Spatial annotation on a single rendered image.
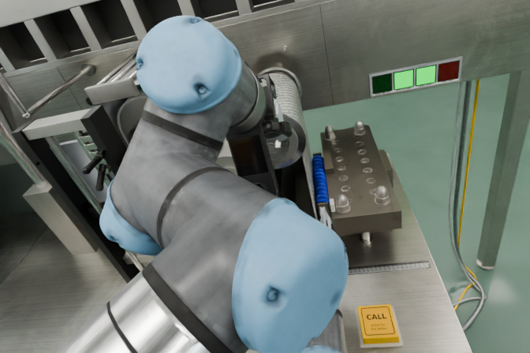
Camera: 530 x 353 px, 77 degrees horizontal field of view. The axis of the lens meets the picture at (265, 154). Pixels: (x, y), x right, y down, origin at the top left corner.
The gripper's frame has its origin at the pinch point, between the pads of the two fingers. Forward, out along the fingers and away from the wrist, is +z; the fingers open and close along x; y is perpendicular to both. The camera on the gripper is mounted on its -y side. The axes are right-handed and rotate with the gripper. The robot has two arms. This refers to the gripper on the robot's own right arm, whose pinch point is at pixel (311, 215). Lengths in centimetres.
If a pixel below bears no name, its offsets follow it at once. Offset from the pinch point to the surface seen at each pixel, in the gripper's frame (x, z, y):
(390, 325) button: -12.3, -16.5, -16.6
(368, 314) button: -8.5, -14.1, -16.6
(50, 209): 77, 14, 1
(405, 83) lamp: -31, 40, 8
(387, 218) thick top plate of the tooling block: -16.8, 4.0, -8.1
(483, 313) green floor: -62, 34, -109
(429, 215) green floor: -59, 96, -109
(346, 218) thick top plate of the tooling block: -7.5, 4.1, -6.4
